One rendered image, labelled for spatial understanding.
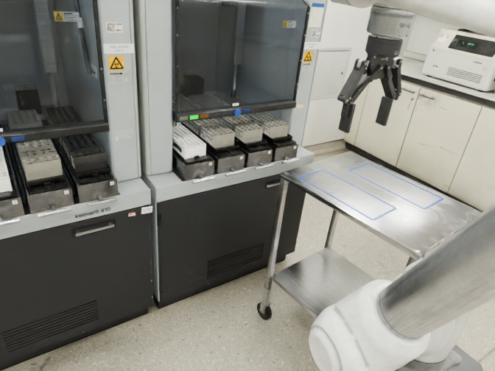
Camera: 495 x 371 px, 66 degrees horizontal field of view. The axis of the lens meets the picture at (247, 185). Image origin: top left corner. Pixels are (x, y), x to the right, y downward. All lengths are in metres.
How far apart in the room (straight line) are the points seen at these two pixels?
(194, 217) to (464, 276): 1.26
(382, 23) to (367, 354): 0.66
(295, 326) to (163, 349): 0.64
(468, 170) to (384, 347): 2.71
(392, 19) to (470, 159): 2.53
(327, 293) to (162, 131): 1.01
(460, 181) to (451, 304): 2.80
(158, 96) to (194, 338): 1.10
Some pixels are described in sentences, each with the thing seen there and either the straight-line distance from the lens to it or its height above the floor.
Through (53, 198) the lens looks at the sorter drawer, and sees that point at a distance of 1.43.
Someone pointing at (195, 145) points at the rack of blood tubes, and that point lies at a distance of 1.57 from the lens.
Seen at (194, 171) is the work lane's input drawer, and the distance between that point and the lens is 1.56.
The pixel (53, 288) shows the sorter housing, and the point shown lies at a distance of 1.66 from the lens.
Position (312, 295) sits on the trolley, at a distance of 1.77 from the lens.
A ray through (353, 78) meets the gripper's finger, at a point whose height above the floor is 1.32.
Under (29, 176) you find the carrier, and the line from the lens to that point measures 1.47.
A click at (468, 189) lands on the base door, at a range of 3.41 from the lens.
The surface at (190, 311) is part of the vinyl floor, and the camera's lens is 2.02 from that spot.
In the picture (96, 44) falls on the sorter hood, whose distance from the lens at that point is 1.37.
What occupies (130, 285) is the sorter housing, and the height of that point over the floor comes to 0.28.
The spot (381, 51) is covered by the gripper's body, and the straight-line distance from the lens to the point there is 0.92.
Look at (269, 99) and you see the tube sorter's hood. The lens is 1.74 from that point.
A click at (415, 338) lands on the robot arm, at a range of 0.78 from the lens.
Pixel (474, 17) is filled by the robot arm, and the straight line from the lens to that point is 0.72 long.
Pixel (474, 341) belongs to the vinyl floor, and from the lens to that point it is 2.34.
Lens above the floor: 1.50
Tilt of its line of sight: 29 degrees down
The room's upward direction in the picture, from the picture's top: 6 degrees clockwise
